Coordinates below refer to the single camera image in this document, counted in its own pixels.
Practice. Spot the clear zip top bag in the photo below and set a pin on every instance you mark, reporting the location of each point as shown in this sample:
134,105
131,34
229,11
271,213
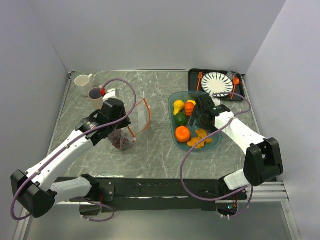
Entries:
140,119

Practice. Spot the beige mug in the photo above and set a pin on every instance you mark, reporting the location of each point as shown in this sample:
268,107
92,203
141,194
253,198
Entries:
96,95

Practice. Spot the orange mandarin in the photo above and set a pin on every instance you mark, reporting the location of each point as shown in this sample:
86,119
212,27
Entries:
182,134

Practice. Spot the yellow pear-shaped gourd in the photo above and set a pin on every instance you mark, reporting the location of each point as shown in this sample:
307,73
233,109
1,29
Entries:
178,107

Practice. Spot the white mug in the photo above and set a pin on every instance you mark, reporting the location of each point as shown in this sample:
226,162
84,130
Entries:
84,84

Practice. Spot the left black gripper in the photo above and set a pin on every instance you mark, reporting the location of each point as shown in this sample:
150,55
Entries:
124,123

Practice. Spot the clear drinking glass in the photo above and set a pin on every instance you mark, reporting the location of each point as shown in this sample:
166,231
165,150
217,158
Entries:
232,72

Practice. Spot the black base frame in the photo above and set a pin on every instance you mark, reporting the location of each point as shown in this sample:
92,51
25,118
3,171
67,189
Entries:
147,194

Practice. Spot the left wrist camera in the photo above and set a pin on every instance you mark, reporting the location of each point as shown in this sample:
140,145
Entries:
109,93

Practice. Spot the aluminium rail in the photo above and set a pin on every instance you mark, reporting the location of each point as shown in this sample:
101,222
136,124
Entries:
265,193

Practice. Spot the green lime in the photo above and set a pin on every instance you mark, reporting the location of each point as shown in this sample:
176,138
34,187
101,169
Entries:
181,119

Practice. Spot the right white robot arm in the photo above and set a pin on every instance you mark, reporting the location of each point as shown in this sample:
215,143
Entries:
263,160

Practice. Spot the orange plastic fork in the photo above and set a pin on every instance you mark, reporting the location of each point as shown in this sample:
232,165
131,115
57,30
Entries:
200,75

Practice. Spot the striped white plate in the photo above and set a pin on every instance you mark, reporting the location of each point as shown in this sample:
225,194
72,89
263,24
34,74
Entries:
217,84

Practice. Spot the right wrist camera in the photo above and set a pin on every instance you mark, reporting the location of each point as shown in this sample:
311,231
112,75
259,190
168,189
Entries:
216,101

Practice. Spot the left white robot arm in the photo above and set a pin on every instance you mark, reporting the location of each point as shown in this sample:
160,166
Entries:
36,189

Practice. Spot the purple grape bunch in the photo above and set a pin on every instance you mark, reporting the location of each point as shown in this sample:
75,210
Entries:
121,139

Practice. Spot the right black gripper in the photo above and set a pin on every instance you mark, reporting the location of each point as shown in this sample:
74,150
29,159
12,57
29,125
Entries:
199,113

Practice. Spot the orange plastic spoon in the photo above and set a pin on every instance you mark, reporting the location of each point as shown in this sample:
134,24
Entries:
236,81

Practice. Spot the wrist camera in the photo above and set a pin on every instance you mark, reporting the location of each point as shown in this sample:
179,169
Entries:
216,101
109,93

